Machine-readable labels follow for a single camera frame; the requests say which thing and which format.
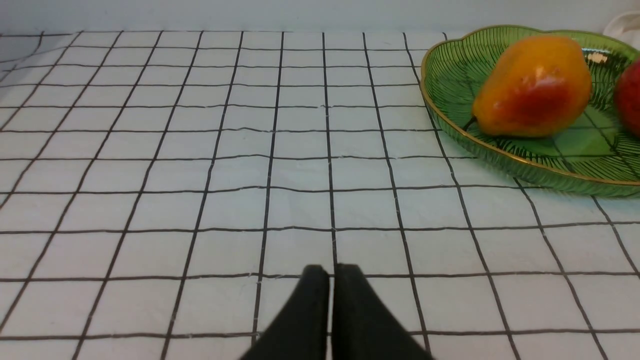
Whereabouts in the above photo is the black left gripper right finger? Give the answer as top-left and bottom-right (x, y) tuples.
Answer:
(332, 263), (434, 360)

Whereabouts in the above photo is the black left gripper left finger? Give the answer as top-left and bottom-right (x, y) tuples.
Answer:
(241, 264), (330, 360)

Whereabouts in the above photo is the white cloth bag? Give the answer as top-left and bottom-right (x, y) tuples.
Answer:
(602, 10), (640, 50)

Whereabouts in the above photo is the white grid tablecloth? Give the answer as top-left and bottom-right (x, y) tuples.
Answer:
(0, 30), (639, 360)

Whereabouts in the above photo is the orange yellow pear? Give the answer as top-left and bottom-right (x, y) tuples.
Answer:
(471, 34), (593, 138)

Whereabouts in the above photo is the green glass leaf plate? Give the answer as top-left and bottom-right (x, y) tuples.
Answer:
(420, 25), (639, 198)

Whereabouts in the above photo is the red apple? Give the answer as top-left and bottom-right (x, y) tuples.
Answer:
(614, 59), (640, 138)

